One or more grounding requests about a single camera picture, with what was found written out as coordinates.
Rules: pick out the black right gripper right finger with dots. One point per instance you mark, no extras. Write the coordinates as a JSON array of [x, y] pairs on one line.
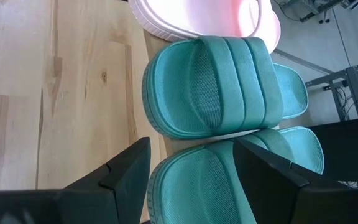
[[275, 202]]

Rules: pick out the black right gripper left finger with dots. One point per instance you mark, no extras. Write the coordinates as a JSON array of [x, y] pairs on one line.
[[104, 202]]

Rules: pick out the green foam slide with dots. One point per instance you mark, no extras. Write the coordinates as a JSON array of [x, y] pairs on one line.
[[191, 186], [216, 87]]

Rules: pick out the pink foam slide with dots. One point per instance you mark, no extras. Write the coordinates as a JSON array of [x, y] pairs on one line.
[[197, 15]]

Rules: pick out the dark grey desk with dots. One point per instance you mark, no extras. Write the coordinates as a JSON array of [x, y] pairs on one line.
[[346, 149]]

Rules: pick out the wooden desk metal legs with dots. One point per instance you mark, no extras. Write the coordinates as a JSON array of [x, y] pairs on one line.
[[353, 81], [309, 9]]

